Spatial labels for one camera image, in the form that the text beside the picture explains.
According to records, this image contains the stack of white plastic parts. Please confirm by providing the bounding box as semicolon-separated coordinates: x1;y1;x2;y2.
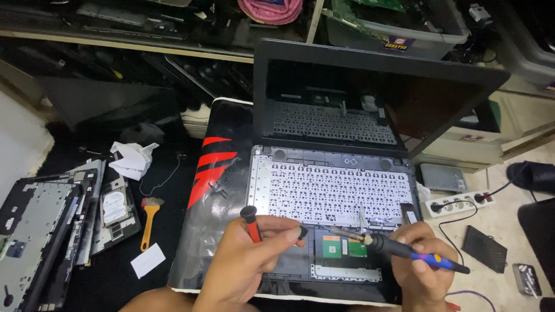
181;103;212;140

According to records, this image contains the person's left hand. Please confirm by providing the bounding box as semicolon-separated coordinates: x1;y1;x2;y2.
194;214;307;307

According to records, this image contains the black plug with cable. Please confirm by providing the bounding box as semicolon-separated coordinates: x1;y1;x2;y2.
429;200;479;266
474;162;530;204

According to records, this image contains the black ribbed rectangular pad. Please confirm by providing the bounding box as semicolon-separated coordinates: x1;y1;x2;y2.
460;225;508;274

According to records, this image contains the white cabinet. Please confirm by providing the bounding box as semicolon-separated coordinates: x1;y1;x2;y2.
414;76;555;170

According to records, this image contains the black stool seat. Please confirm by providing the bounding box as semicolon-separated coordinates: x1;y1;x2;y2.
517;197;555;296

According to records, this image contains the purple cable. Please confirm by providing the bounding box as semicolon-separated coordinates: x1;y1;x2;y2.
446;290;496;312

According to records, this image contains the white paper card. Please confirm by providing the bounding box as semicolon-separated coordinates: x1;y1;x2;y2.
130;243;167;280

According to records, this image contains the pile of laptop case parts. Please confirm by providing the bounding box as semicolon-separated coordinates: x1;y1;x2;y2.
0;158;141;312

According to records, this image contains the person's right hand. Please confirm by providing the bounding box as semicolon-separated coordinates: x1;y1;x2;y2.
389;222;452;311

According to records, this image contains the disassembled black laptop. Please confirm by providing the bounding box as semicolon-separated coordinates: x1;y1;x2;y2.
246;38;511;300

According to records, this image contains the small tray of screws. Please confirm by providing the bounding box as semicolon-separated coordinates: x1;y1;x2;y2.
512;263;543;298

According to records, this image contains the shelf of laptop parts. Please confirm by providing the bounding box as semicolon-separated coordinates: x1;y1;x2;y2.
0;0;323;102

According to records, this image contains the black shoe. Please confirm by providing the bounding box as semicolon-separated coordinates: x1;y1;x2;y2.
506;161;555;194

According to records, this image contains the grey bin of circuit boards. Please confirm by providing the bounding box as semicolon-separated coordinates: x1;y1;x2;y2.
322;0;470;60

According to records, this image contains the blue black soldering iron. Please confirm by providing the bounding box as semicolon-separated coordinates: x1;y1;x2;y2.
325;228;471;275

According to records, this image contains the black red work mat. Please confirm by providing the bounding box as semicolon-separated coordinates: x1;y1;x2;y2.
166;97;405;307

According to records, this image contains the white power strip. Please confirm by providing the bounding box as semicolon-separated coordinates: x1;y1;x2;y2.
424;190;496;218

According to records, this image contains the silver hard drive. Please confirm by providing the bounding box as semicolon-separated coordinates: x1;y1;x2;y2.
100;185;131;227

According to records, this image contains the crumpled white tissue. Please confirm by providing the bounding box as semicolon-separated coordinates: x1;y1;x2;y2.
108;141;160;181

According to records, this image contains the black laptop lid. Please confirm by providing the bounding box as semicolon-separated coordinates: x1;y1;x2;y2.
36;77;188;144

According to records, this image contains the red black screwdriver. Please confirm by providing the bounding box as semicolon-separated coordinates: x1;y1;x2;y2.
240;205;263;244

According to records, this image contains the yellow handled brush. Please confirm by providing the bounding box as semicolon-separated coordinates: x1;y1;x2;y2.
139;197;165;253

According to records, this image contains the grey keypad panel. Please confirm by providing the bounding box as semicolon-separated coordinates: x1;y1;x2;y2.
420;163;468;194

